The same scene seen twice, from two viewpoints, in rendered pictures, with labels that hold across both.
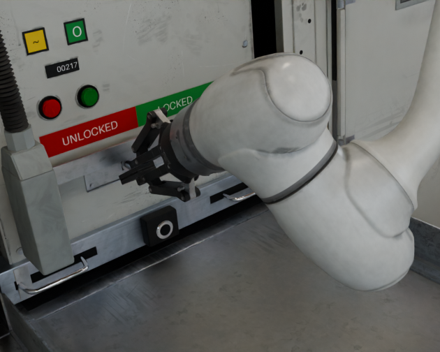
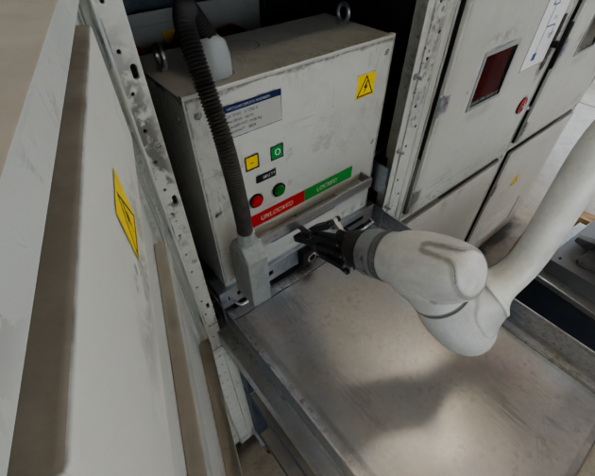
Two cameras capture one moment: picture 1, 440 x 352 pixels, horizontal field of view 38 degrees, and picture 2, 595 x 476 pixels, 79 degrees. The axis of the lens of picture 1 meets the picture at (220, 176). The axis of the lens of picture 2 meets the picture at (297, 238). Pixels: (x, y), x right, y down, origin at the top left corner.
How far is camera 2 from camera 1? 38 cm
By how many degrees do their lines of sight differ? 20
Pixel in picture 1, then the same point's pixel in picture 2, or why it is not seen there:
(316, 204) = (455, 324)
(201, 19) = (351, 130)
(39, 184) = (258, 265)
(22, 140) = (248, 240)
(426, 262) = not seen: hidden behind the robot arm
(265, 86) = (453, 278)
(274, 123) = (453, 298)
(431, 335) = not seen: hidden behind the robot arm
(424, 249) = not seen: hidden behind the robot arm
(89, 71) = (281, 175)
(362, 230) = (477, 336)
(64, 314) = (257, 313)
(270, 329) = (381, 333)
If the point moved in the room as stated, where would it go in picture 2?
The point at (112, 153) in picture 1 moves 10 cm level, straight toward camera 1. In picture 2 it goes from (292, 225) to (302, 256)
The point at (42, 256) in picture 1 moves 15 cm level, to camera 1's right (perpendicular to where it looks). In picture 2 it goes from (255, 299) to (324, 296)
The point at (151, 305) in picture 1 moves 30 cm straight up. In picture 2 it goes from (308, 310) to (312, 224)
